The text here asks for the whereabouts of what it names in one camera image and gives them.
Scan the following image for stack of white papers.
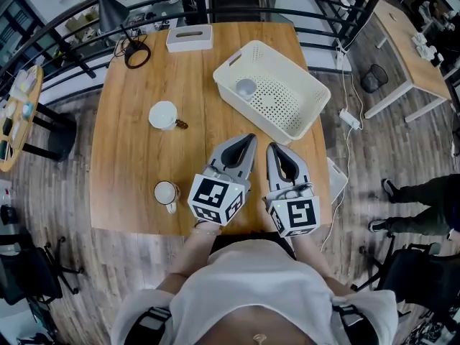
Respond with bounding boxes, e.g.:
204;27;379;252
9;68;40;99

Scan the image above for person's right forearm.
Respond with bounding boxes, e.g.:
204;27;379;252
287;233;355;296

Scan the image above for round wooden side table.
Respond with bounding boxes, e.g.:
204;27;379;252
0;64;78;173

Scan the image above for white tissue box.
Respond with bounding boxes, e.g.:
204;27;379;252
165;24;215;54

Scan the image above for person's white shirt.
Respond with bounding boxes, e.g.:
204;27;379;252
109;241;399;345

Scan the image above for black office chair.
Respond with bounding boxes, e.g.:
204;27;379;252
350;241;460;325
0;226;86;305

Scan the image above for black mesh waste bin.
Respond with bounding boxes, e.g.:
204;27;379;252
360;63;390;94

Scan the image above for cream perforated plastic basket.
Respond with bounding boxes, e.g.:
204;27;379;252
212;40;332;146

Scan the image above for white cup with brown handle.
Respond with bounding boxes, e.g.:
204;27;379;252
148;100;189;132

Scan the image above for white mug cup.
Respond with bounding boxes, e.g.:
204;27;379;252
153;180;180;214

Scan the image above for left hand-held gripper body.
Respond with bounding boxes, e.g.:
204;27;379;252
187;162;253;226

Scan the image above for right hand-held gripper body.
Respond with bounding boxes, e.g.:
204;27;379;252
265;182;321;238

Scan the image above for black harness strap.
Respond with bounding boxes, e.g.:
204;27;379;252
126;305;173;345
332;302;380;345

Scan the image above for grey cup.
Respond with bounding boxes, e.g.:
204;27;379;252
235;78;257;102

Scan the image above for white items on desk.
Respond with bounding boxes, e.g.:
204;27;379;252
410;32;438;63

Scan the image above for person's left forearm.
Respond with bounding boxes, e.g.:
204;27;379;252
167;221;221;284

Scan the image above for white power strip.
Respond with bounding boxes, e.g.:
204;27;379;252
339;108;362;130

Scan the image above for wooden desk with white legs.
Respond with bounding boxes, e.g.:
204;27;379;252
364;0;453;124

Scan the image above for cardboard boxes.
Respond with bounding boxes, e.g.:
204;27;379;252
65;8;101;43

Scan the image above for black metal railing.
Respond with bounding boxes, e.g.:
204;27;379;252
0;0;382;96

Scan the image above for white power cable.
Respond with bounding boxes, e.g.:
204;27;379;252
319;45;364;253

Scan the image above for black desk lamp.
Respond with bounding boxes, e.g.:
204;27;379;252
88;0;152;70

